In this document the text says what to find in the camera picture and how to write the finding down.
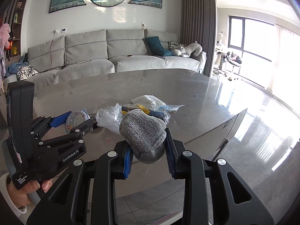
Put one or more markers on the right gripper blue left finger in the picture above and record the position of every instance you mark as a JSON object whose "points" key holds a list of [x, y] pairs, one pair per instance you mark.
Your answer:
{"points": [[123, 162]]}

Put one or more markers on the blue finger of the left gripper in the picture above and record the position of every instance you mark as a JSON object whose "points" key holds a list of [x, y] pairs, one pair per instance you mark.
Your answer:
{"points": [[59, 120]]}

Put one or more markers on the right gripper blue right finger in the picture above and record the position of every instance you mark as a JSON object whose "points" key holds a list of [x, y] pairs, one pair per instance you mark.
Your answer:
{"points": [[173, 149]]}

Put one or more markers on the grey knitted hat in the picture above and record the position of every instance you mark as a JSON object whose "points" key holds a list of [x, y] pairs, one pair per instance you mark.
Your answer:
{"points": [[145, 134]]}

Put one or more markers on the clear plastic bag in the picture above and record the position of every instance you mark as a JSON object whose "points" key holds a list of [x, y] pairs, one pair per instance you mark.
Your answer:
{"points": [[110, 118]]}

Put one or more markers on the yellow blue item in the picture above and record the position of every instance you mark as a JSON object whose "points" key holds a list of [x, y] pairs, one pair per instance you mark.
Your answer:
{"points": [[157, 114]]}

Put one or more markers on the person's left hand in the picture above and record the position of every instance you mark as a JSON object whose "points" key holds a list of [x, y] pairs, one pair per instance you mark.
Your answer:
{"points": [[20, 197]]}

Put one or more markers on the black white floral cushion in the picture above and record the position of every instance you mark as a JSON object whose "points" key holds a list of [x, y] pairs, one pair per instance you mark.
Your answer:
{"points": [[26, 72]]}

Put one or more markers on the blue clothes on sofa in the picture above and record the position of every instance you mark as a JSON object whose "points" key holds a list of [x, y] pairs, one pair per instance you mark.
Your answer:
{"points": [[14, 67]]}

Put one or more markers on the grey fabric sofa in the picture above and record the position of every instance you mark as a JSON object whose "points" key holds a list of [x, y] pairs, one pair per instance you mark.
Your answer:
{"points": [[104, 51]]}

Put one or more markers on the white plush toy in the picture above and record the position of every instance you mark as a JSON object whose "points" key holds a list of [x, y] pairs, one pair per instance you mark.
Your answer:
{"points": [[193, 48]]}

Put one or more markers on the teal cushion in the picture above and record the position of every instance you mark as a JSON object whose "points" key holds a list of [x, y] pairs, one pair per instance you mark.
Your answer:
{"points": [[156, 47]]}

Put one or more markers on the patterned cushion near plush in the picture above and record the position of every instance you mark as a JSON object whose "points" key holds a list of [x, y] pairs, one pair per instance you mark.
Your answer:
{"points": [[175, 45]]}

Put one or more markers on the pink hanging clothes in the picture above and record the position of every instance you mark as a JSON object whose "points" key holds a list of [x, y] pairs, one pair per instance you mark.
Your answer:
{"points": [[5, 35]]}

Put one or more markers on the wooden slat shelf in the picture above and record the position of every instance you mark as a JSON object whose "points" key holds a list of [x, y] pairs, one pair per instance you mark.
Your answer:
{"points": [[14, 16]]}

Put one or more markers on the grey curtain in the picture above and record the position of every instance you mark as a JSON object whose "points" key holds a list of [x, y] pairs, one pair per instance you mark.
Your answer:
{"points": [[198, 23]]}

